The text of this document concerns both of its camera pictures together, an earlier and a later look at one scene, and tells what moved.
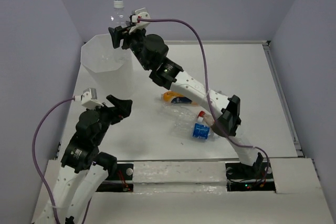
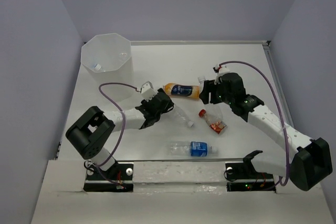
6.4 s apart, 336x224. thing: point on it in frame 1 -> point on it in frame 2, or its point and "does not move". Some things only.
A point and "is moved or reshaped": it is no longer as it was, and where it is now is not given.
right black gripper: x=118 y=32 -> x=204 y=95
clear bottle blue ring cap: x=109 y=57 -> x=97 y=66
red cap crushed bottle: x=208 y=119 does not move
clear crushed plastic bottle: x=179 y=114 is moved or reshaped
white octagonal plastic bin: x=112 y=68 does not move
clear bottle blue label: x=200 y=130 -> x=192 y=148
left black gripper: x=122 y=109 -> x=169 y=105
